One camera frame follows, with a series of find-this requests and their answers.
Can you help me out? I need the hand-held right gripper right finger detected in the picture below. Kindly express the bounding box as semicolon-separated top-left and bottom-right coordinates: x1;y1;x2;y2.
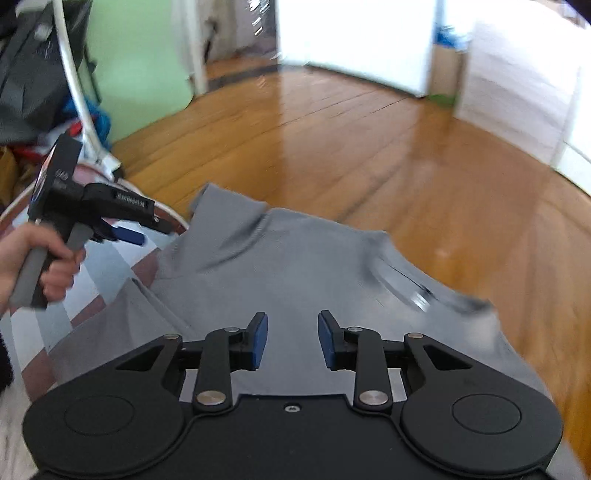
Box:
318;310;474;414

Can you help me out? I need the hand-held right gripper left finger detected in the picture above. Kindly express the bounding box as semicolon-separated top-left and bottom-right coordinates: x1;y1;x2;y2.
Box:
115;311;269;414

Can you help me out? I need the grey garment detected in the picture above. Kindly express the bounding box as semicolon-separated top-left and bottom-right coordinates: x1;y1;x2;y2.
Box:
48;182;557;409

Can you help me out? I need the person's left hand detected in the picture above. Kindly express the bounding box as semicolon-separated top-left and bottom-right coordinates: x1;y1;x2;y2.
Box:
0;226;87;315

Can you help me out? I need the patterned floor mat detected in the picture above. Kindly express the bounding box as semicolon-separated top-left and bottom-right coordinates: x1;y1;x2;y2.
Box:
0;161;191;446

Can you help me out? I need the blue cloth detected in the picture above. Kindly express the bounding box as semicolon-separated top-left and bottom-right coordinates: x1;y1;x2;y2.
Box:
62;98;112;149

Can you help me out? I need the white curved pole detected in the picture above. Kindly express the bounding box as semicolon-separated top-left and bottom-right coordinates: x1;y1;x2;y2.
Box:
51;0;120;178

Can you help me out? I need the cardboard box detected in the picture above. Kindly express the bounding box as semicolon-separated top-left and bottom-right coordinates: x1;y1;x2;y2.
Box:
431;23;472;104

